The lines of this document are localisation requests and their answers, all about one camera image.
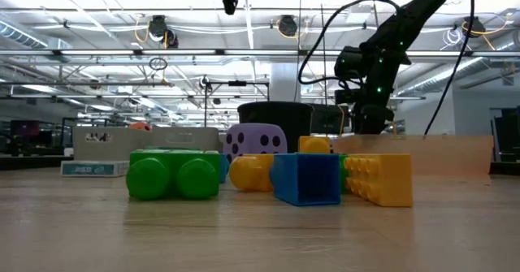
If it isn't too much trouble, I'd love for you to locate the large green toy brick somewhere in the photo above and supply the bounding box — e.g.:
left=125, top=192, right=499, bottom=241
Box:
left=125, top=149, right=222, bottom=201

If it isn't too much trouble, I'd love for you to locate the blue hollow toy brick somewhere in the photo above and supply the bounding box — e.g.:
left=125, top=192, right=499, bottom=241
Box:
left=268, top=152, right=342, bottom=207

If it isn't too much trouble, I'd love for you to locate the yellow round-stud toy brick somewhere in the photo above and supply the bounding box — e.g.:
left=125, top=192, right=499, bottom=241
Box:
left=228, top=153, right=275, bottom=193

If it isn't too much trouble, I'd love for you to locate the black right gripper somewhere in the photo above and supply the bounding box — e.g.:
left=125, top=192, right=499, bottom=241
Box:
left=334, top=51, right=412, bottom=136

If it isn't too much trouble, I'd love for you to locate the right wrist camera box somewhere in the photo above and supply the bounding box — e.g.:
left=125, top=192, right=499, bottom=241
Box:
left=334, top=45, right=365, bottom=80

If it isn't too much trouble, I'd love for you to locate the small yellow toy brick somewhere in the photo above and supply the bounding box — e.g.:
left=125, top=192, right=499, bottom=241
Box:
left=297, top=135, right=334, bottom=155

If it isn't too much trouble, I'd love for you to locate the black background desk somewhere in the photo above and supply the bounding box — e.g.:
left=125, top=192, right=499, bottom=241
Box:
left=0, top=152, right=74, bottom=171

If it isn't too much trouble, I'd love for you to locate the orange translucent tray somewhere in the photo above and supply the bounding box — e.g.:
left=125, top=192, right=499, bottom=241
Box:
left=330, top=134, right=496, bottom=176

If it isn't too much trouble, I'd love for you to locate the medium green toy brick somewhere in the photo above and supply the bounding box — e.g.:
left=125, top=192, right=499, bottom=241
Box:
left=339, top=153, right=351, bottom=194

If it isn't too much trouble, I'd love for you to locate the black bucket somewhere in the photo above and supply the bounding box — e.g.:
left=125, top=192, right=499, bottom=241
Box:
left=236, top=101, right=315, bottom=154

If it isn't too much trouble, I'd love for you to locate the black camera stand frame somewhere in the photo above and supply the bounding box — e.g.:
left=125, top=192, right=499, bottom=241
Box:
left=202, top=76, right=272, bottom=127

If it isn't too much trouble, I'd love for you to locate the purple foam die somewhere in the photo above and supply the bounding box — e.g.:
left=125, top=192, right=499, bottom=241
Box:
left=222, top=122, right=288, bottom=164

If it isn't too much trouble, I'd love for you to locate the long yellow toy brick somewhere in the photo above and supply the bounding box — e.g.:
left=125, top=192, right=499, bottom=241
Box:
left=343, top=153, right=414, bottom=209

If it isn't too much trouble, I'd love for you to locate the blue playing card box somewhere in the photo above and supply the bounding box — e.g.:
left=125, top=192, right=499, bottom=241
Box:
left=60, top=159, right=131, bottom=179

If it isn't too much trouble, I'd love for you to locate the ceiling cable reel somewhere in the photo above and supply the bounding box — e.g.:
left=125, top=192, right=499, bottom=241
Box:
left=461, top=15, right=483, bottom=36
left=278, top=15, right=300, bottom=37
left=197, top=75, right=213, bottom=93
left=148, top=15, right=180, bottom=49

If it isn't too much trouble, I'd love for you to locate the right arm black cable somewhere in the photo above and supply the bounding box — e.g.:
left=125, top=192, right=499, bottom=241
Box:
left=297, top=0, right=476, bottom=137

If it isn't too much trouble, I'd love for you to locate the light blue toy block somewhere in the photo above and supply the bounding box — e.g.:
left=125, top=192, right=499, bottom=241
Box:
left=219, top=153, right=232, bottom=184

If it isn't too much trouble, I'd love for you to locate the dark computer monitor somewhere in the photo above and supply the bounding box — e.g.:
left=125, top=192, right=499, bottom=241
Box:
left=492, top=107, right=520, bottom=164
left=10, top=119, right=42, bottom=138

